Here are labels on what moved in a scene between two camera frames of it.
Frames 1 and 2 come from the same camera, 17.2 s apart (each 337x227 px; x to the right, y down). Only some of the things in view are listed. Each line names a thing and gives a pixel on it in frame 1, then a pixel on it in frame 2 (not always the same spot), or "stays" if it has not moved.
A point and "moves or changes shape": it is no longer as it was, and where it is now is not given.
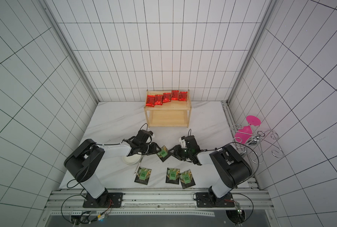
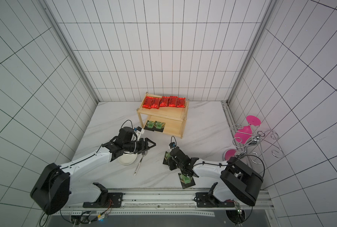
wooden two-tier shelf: (176, 113) → (173, 127)
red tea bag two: (158, 100) stays
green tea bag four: (186, 178) stays
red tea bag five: (183, 96) → (181, 102)
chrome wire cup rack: (257, 156) stays
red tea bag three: (167, 97) moves or changes shape
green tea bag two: (164, 153) → (149, 125)
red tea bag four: (175, 95) → (172, 101)
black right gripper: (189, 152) → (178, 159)
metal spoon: (138, 166) stays
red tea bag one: (150, 101) stays
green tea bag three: (172, 176) moves or changes shape
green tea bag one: (143, 175) → (159, 126)
